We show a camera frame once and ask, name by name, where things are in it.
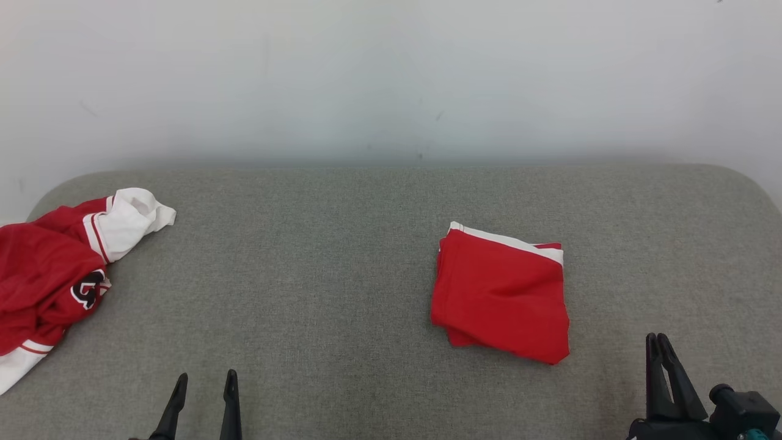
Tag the grey fabric sofa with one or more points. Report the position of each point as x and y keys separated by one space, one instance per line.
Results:
x=305 y=275

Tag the red white basketball jersey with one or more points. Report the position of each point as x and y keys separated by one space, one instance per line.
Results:
x=43 y=275

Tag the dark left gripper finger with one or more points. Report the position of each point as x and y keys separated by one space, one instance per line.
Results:
x=171 y=409
x=231 y=409

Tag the red shorts with white stripe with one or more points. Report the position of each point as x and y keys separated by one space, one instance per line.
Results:
x=501 y=299

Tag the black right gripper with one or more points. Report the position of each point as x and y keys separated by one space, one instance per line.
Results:
x=672 y=431

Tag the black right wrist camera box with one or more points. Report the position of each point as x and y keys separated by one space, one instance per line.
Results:
x=745 y=412

